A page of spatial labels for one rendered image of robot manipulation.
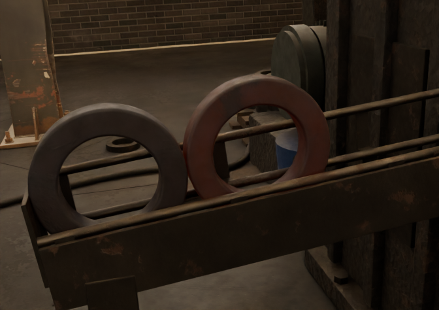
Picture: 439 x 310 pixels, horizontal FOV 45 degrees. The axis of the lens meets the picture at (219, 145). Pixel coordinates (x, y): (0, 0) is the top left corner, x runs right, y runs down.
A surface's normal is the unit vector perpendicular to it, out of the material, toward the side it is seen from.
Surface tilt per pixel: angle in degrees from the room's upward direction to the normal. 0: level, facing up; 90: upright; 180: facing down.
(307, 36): 35
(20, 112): 90
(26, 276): 0
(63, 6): 90
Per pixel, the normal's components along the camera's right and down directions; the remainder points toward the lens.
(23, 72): 0.20, 0.30
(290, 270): -0.05, -0.95
